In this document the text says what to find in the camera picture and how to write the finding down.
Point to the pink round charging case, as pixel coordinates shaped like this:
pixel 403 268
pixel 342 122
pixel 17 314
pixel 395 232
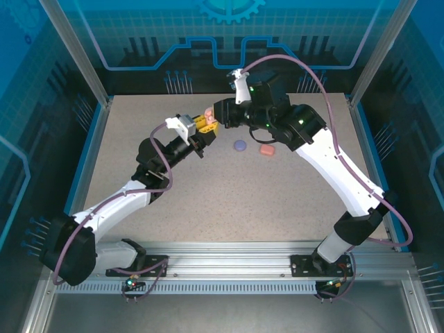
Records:
pixel 208 114

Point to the purple charging case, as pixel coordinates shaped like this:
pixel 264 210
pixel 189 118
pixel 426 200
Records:
pixel 239 145

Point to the pink rounded rectangular charging case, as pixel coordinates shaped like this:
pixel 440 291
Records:
pixel 267 150

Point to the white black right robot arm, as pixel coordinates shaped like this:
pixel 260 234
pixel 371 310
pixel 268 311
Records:
pixel 340 173

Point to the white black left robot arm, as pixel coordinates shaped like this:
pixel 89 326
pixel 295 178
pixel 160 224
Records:
pixel 114 204

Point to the small lit connector board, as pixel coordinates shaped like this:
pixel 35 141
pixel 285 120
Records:
pixel 132 281
pixel 334 283

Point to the grey metal shelf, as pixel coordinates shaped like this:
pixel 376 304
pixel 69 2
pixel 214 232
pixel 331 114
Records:
pixel 222 315

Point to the blue aluminium table side rail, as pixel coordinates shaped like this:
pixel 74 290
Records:
pixel 368 138
pixel 94 138

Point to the aluminium frame post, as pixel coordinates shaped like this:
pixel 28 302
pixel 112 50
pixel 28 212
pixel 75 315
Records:
pixel 371 59
pixel 85 59

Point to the aluminium mounting rail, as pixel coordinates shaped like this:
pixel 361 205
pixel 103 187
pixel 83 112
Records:
pixel 229 260

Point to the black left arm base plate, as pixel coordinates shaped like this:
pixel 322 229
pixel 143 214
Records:
pixel 156 268

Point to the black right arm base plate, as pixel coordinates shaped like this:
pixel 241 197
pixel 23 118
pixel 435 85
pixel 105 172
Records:
pixel 301 267

